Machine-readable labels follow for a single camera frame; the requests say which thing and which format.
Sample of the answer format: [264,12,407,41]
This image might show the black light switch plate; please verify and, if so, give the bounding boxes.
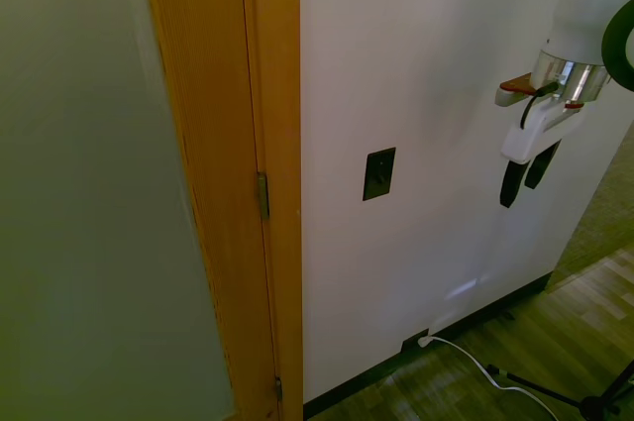
[362,146,397,203]

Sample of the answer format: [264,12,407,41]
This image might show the wooden door frame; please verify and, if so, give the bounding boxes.
[239,0,304,421]

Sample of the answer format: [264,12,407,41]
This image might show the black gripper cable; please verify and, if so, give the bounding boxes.
[519,81,562,131]

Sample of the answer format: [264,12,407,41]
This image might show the black tripod stand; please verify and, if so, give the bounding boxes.
[485,360,634,421]

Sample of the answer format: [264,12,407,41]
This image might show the black ring-shaped cable loop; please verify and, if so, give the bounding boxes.
[600,0,634,95]

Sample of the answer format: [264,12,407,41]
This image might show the wooden door with glass panel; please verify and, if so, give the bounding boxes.
[0,0,281,421]

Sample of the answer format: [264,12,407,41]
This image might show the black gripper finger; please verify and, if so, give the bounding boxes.
[498,158,527,209]
[523,139,564,190]

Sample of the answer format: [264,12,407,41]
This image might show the white power cable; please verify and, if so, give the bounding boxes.
[417,334,562,421]

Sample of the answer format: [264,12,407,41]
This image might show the black baseboard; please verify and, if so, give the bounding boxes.
[302,271,552,421]

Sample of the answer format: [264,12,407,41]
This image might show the large brass door hinge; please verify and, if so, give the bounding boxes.
[255,171,271,221]

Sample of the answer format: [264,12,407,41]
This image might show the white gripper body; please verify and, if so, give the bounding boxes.
[500,100,586,165]

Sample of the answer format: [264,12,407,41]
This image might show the black wall outlet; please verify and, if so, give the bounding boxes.
[400,327,430,354]

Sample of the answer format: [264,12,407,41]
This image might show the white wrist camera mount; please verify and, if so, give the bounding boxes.
[493,72,541,108]

